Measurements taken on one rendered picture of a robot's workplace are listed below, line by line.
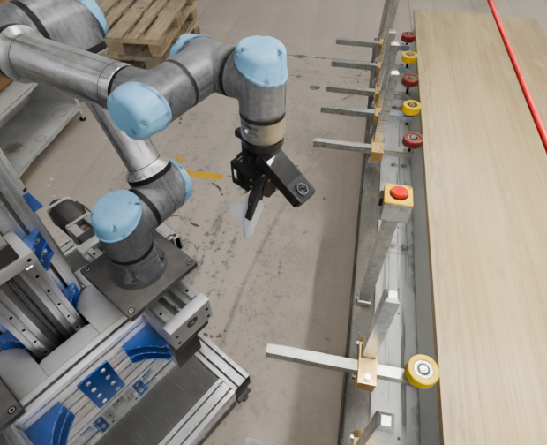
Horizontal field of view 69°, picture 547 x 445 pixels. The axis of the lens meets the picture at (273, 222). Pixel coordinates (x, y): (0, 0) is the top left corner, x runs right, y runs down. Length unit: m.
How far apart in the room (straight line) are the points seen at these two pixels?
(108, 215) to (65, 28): 0.38
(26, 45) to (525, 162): 1.67
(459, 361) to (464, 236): 0.45
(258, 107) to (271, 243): 1.88
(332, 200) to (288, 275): 0.67
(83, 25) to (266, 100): 0.46
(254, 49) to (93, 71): 0.23
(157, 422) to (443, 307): 1.18
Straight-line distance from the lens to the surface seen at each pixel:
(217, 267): 2.38
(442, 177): 1.66
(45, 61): 0.75
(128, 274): 1.07
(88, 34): 0.95
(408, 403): 1.43
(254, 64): 0.59
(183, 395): 1.84
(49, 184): 3.22
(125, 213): 0.96
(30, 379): 1.20
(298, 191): 0.69
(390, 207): 1.04
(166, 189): 1.02
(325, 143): 1.82
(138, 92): 0.58
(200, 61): 0.64
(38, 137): 3.47
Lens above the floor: 1.93
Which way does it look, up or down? 49 degrees down
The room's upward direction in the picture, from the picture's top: straight up
